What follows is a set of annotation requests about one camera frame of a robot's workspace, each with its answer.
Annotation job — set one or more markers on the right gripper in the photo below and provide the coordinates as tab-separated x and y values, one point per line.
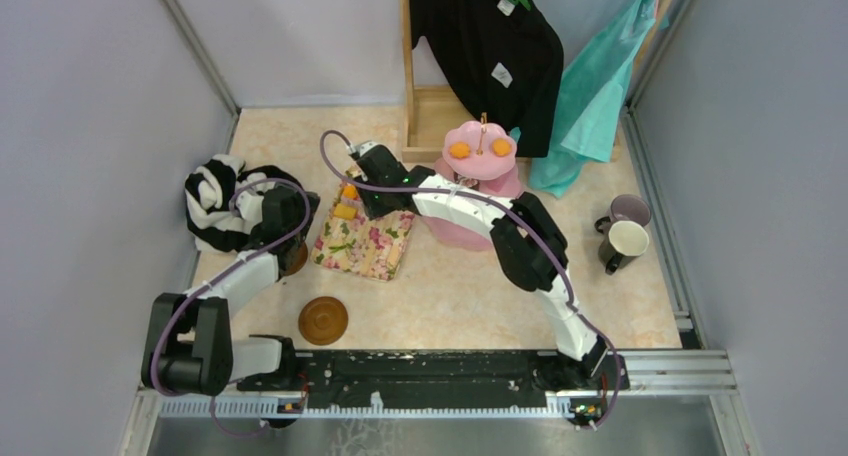
374	212

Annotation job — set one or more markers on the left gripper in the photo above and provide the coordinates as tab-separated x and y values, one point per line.
300	205

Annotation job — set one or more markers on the brown wooden coaster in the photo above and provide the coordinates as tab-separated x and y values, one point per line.
299	262
323	321

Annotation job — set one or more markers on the rectangular yellow biscuit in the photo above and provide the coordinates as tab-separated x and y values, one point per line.
344	212

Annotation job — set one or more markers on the floral serving tray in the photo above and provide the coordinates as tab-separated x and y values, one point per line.
369	248

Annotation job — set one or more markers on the flower shaped biscuit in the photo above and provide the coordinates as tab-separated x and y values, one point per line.
459	150

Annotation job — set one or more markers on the round smooth biscuit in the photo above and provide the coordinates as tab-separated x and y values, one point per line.
501	147

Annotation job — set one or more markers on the teal t-shirt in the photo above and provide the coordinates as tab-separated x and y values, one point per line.
591	94

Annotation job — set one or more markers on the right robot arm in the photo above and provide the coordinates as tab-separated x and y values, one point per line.
529	245

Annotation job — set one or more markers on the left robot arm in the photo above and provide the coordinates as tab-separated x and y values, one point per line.
189	348

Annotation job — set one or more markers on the black and white striped cloth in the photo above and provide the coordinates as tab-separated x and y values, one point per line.
208	192

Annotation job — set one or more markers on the pink three-tier cake stand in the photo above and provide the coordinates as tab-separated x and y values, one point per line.
497	176

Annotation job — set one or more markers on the black t-shirt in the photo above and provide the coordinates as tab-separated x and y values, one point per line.
500	60

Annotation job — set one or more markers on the purple mug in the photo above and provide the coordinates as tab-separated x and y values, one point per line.
625	207

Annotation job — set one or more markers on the grey mug with white interior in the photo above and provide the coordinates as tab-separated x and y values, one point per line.
623	242

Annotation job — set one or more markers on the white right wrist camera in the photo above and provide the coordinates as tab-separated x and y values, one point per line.
359	150

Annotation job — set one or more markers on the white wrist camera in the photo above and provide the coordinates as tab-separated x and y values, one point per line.
359	150
248	206

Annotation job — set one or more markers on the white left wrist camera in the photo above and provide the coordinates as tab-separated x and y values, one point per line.
248	206

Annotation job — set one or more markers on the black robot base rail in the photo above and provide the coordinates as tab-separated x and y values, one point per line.
442	384

